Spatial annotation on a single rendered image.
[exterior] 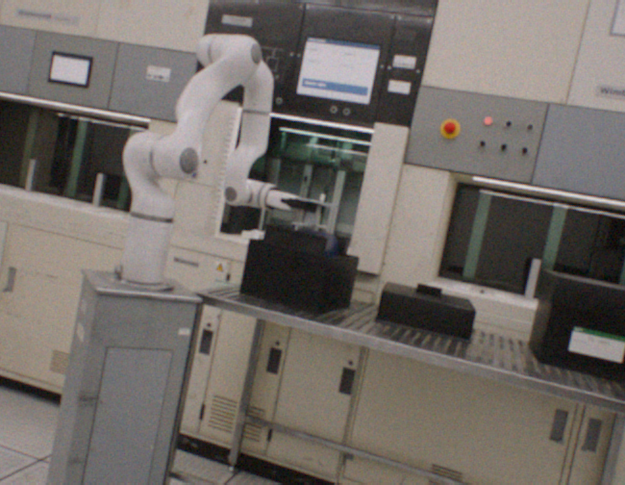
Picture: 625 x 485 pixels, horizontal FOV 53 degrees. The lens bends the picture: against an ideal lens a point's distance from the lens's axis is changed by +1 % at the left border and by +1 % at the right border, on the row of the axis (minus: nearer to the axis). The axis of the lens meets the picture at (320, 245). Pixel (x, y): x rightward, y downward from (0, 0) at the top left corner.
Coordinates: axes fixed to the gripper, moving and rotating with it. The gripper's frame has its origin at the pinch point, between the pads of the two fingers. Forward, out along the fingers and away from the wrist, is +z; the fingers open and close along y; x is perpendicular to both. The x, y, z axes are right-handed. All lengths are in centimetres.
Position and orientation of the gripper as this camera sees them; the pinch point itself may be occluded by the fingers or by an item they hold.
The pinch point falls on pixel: (313, 207)
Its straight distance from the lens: 197.9
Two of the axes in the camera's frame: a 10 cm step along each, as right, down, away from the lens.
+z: 8.9, 2.3, -3.9
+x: 2.2, -9.7, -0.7
